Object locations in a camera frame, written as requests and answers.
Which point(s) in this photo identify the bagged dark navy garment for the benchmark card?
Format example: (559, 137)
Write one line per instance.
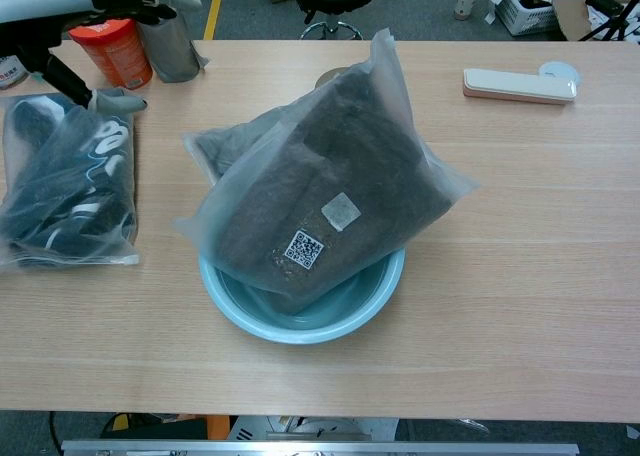
(60, 191)

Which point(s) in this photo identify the orange lidded canister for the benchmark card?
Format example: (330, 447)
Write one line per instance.
(117, 56)

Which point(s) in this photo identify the brown cardboard box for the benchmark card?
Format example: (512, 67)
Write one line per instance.
(570, 18)

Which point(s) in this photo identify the aluminium profile rail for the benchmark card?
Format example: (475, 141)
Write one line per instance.
(320, 450)

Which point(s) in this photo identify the long white pencil case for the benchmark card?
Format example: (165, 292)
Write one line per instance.
(520, 86)

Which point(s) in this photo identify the light blue plastic bowl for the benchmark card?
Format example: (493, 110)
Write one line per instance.
(300, 333)

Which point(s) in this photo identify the bagged dark grey clothes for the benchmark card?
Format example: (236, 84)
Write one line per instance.
(230, 146)

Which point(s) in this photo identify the grey soft pouch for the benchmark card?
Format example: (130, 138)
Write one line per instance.
(170, 51)

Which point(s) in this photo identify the white plastic basket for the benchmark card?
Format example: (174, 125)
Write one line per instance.
(525, 11)

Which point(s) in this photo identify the white round table grommet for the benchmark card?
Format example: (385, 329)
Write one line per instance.
(560, 70)

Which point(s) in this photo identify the bagged dark grey garment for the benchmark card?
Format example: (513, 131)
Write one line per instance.
(320, 176)

